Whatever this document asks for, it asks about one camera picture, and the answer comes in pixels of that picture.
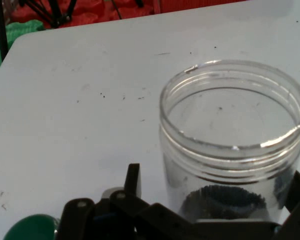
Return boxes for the thin black tripod cable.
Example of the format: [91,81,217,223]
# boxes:
[111,0,122,20]

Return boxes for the green-capped spice bottle tan contents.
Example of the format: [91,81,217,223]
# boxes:
[3,214,61,240]

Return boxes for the black tripod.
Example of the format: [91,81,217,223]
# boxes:
[0,0,145,63]

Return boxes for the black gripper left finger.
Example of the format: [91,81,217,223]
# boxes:
[57,163,198,240]

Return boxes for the red foam puzzle mat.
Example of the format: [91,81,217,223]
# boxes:
[11,0,243,30]

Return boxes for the green foam puzzle piece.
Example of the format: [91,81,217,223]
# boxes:
[0,19,45,83]

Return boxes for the clear plastic jar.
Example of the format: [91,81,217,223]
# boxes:
[159,59,300,223]

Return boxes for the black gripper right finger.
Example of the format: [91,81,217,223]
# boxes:
[273,171,300,240]

